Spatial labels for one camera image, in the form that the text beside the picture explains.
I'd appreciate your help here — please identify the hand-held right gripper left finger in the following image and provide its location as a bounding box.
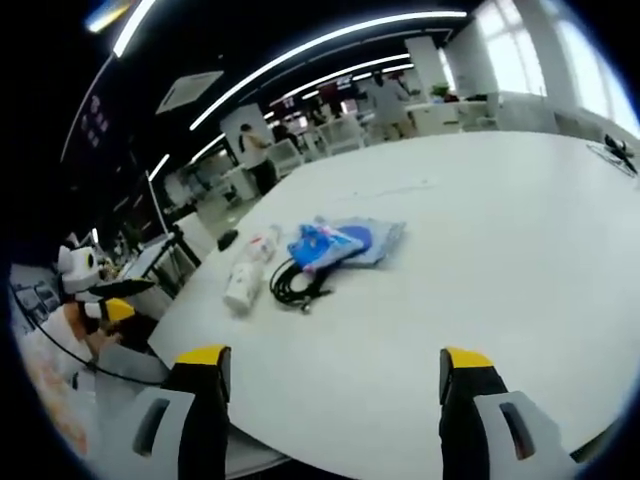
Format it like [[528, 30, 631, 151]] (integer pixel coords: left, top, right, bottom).
[[97, 343, 232, 480]]

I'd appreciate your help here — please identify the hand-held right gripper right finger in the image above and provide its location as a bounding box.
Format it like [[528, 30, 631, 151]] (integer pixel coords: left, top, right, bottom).
[[438, 346, 581, 480]]

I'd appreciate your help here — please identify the white cylindrical bottle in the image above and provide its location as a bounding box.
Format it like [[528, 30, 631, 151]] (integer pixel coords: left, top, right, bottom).
[[222, 259, 265, 315]]

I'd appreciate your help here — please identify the white packet with red label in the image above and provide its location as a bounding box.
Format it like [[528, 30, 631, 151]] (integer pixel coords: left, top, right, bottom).
[[246, 225, 284, 262]]

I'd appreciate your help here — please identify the blue patterned pouch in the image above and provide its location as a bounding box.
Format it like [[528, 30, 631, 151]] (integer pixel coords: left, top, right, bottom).
[[286, 222, 375, 275]]

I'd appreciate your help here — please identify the blue plastic bag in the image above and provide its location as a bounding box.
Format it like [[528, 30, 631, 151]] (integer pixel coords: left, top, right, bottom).
[[314, 216, 407, 270]]

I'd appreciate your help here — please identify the white table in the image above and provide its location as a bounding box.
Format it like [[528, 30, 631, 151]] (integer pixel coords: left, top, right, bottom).
[[147, 130, 640, 480]]

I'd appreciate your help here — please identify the ceiling air conditioner unit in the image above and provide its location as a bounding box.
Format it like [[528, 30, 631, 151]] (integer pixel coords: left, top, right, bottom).
[[154, 70, 225, 117]]

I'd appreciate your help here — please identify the white office chair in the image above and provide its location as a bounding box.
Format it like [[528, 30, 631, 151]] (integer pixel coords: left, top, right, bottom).
[[269, 138, 306, 177]]

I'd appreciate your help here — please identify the long ceiling light strip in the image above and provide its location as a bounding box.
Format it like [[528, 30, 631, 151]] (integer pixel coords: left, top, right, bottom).
[[188, 9, 469, 132]]

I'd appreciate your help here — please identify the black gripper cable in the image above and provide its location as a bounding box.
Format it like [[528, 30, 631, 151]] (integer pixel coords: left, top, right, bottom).
[[29, 319, 169, 387]]

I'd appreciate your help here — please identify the black device on wire rack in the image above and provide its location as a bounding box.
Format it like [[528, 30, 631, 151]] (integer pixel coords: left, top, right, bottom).
[[587, 132, 640, 177]]

